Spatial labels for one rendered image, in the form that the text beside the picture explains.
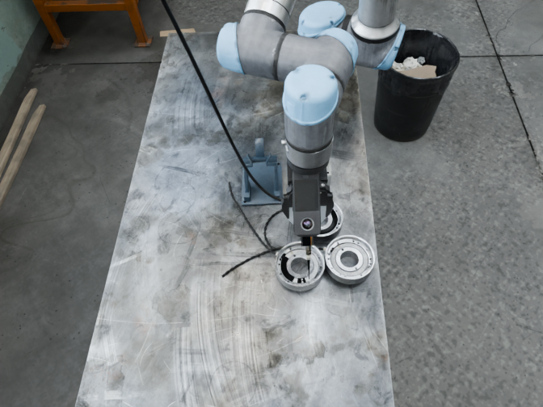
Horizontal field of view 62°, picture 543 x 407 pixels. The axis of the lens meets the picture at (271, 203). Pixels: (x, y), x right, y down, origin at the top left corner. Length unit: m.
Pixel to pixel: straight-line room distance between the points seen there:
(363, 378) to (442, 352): 0.94
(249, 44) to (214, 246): 0.49
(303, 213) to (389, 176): 1.45
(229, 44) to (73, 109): 2.03
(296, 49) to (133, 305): 0.62
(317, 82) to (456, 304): 1.43
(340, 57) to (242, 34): 0.16
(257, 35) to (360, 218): 0.51
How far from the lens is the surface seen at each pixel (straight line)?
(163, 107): 1.35
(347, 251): 1.00
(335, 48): 0.72
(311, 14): 1.23
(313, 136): 0.66
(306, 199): 0.75
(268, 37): 0.74
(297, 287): 0.94
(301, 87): 0.63
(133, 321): 1.01
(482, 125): 2.52
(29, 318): 2.09
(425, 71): 2.17
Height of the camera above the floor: 1.70
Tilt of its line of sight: 56 degrees down
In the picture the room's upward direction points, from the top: 5 degrees counter-clockwise
